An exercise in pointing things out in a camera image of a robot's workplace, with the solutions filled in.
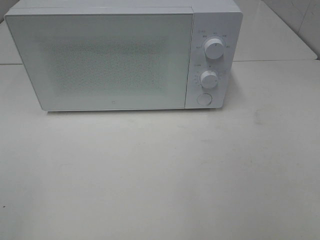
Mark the round white door button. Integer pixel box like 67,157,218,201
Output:
197,93,213,106

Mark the white microwave oven body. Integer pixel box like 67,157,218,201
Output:
4,0,243,111

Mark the white microwave knob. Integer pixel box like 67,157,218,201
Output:
204,38,225,60
200,70,219,89

